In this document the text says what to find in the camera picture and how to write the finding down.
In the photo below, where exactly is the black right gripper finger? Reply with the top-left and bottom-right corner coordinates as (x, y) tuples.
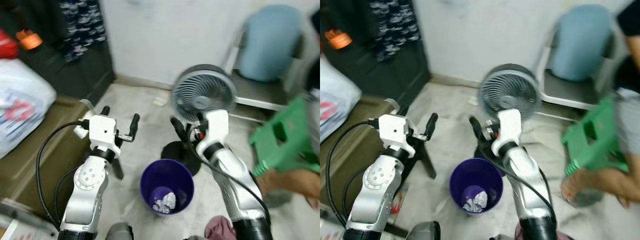
(170, 117), (188, 145)
(469, 116), (487, 147)

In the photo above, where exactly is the white paper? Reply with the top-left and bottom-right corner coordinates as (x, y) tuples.
(152, 191), (177, 213)
(462, 190), (488, 212)

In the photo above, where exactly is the green plastic stool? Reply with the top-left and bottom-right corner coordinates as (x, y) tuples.
(561, 95), (632, 177)
(248, 96), (321, 177)

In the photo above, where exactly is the grey floor fan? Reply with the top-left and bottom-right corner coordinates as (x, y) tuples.
(161, 64), (239, 177)
(470, 64), (542, 177)

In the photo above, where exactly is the black cabinet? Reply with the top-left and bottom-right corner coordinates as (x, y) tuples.
(0, 0), (116, 106)
(320, 0), (432, 106)

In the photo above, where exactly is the purple plastic waste bin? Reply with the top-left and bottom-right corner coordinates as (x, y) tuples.
(449, 157), (504, 215)
(140, 158), (195, 217)

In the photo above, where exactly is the white plastic bag red print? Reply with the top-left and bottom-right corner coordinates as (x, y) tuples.
(320, 54), (356, 143)
(0, 59), (57, 160)

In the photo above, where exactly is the brown furniture block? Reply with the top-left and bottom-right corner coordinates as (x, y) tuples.
(320, 95), (411, 226)
(0, 96), (101, 221)

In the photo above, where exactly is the navy white patterned cloth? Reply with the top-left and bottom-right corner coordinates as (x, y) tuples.
(369, 0), (418, 62)
(59, 0), (107, 63)

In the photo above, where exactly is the silver left robot leg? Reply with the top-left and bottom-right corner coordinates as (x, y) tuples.
(407, 221), (442, 240)
(105, 222), (135, 240)

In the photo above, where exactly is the orange plastic item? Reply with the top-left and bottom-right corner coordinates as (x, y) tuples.
(15, 29), (43, 51)
(324, 29), (353, 51)

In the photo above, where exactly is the maroon cloth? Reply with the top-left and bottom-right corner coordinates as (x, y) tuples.
(205, 216), (238, 240)

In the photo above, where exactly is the person's bare leg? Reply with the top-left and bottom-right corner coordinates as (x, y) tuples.
(561, 167), (640, 210)
(257, 169), (321, 210)

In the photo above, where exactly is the pale blue cushion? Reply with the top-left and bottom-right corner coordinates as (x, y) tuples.
(550, 5), (613, 83)
(240, 5), (303, 83)

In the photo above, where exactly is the red item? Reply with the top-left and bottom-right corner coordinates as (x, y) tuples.
(0, 29), (20, 60)

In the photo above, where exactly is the person's torso in black shirt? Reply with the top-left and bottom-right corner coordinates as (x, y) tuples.
(614, 0), (640, 156)

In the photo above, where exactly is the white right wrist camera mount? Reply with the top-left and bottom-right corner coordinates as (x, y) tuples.
(491, 108), (523, 156)
(196, 110), (230, 158)

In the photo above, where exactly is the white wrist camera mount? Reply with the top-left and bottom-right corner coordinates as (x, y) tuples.
(491, 108), (523, 156)
(196, 110), (230, 158)
(378, 114), (417, 158)
(74, 114), (122, 160)

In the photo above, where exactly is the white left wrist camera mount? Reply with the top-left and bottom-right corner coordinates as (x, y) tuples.
(378, 114), (417, 158)
(74, 114), (122, 160)

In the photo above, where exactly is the white frame chair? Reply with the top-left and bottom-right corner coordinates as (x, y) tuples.
(222, 5), (313, 112)
(532, 5), (626, 112)

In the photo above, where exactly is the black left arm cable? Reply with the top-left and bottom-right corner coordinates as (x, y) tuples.
(326, 120), (382, 226)
(36, 121), (91, 228)

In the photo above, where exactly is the silver metal frame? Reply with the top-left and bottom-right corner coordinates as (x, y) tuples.
(0, 200), (58, 240)

